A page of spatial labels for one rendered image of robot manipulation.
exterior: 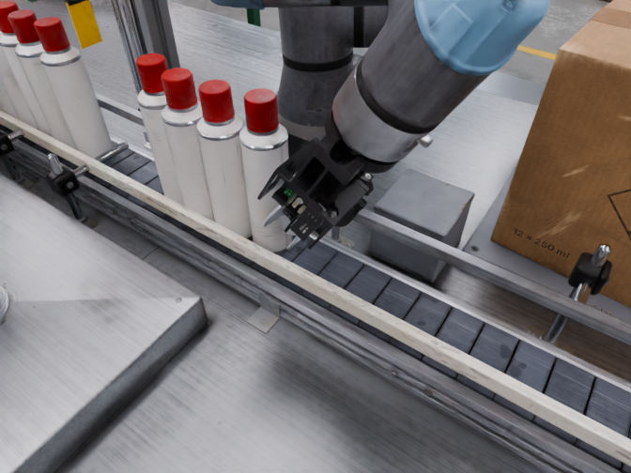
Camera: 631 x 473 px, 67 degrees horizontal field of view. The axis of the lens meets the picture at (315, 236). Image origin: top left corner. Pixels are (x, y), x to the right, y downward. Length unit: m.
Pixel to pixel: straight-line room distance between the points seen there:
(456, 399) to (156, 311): 0.34
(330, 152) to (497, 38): 0.14
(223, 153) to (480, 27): 0.32
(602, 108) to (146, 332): 0.53
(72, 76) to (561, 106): 0.61
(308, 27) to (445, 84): 0.46
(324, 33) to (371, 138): 0.42
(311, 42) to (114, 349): 0.50
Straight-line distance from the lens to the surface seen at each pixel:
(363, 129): 0.36
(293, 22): 0.78
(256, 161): 0.51
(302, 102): 0.81
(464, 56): 0.31
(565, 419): 0.50
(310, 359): 0.57
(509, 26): 0.31
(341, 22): 0.76
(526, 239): 0.68
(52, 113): 0.83
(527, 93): 1.14
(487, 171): 0.87
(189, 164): 0.59
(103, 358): 0.56
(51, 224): 0.73
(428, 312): 0.56
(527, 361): 0.56
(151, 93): 0.60
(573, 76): 0.57
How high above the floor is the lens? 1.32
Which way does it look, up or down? 44 degrees down
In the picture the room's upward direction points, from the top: straight up
